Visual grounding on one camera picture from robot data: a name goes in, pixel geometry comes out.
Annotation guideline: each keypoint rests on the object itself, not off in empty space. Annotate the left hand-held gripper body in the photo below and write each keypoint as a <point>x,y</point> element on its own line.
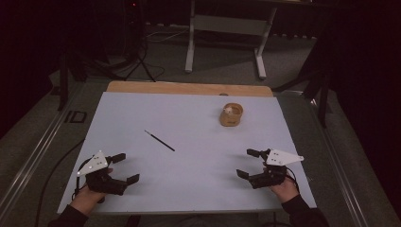
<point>101,183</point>

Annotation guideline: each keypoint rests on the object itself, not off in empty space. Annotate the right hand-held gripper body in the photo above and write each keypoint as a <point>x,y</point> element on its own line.
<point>271,177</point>

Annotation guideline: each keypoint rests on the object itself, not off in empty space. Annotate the person's right hand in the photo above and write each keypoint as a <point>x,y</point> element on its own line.
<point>286,190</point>

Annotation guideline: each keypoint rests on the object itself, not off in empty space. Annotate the person's left hand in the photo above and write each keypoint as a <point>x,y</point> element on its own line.
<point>85,200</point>

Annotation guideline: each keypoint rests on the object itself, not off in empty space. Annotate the round wooden holder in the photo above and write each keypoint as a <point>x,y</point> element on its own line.
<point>231,119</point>

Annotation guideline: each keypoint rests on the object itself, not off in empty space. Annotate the thin black brush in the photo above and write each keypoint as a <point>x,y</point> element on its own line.
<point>159,140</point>

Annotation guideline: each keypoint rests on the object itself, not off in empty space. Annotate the white table mat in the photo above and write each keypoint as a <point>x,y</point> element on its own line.
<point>195,164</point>

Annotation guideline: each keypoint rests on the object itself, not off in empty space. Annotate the small white object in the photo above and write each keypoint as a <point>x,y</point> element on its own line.
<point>228,110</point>

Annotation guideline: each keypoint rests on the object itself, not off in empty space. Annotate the black metal stand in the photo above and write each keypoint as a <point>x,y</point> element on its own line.
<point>320,82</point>

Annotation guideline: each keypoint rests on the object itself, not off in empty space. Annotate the black tripod stand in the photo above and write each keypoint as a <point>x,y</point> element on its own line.
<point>138,47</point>

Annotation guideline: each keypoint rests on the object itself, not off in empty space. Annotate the black rectangular floor frame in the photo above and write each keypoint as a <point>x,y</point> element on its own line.
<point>75,116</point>

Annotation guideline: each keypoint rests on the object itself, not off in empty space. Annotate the aluminium floor rail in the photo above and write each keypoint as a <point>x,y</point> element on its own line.
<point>30,164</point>
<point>340,164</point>

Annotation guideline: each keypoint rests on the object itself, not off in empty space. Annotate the white metal table frame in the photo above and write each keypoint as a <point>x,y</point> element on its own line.
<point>227,25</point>

